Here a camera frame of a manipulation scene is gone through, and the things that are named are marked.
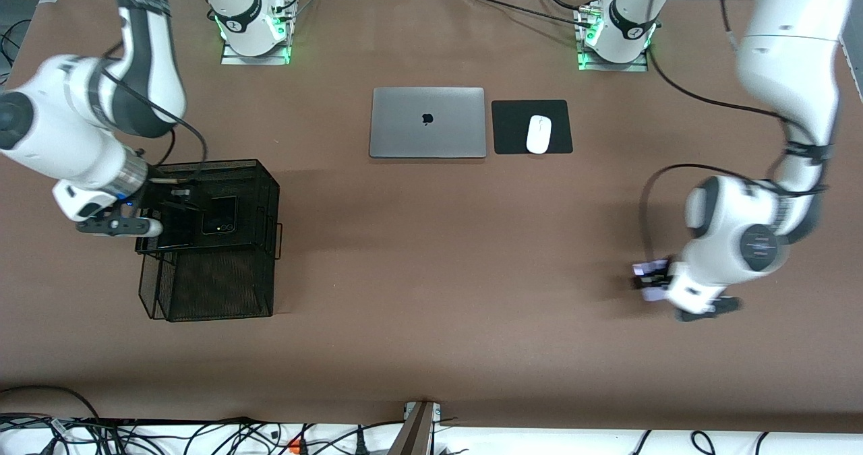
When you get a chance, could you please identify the lavender flip phone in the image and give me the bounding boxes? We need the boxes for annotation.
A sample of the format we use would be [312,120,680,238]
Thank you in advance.
[632,260,672,303]

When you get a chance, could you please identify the long black smartphone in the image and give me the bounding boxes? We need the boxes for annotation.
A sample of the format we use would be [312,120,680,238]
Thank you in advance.
[156,181,200,251]

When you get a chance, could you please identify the small black flip phone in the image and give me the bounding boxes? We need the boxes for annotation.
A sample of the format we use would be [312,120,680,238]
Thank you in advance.
[201,195,239,235]

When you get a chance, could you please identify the black mesh two-tier tray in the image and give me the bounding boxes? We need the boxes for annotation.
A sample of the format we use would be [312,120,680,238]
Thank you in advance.
[135,159,283,322]

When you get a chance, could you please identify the white computer mouse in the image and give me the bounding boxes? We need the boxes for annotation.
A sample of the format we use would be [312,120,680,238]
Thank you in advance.
[526,115,552,154]

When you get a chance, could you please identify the black mouse pad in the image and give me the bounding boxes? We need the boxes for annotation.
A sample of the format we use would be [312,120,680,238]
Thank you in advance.
[492,100,574,155]

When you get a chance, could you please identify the silver closed laptop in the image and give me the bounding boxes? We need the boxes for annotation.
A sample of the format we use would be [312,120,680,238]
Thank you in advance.
[369,87,487,159]

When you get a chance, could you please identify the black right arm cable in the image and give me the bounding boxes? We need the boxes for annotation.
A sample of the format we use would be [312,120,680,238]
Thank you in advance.
[101,37,208,186]

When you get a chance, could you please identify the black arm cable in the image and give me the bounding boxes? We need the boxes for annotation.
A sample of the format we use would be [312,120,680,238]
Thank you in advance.
[101,37,208,186]
[639,0,830,262]

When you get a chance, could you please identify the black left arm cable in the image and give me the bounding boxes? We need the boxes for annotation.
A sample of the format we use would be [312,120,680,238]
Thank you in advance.
[639,0,830,262]

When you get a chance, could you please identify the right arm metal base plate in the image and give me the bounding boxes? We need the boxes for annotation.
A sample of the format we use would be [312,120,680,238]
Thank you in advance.
[221,36,292,66]

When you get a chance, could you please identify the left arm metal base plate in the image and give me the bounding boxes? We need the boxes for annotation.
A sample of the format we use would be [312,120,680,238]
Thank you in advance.
[578,47,649,73]

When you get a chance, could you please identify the black arching cable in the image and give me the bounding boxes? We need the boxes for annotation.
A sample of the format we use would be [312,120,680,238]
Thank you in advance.
[0,384,102,423]

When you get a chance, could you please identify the aluminium camera post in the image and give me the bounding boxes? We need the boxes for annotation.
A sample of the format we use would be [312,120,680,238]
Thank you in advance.
[388,401,442,455]

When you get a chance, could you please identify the black cable across table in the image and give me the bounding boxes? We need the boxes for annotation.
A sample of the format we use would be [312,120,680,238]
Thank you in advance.
[460,0,594,26]

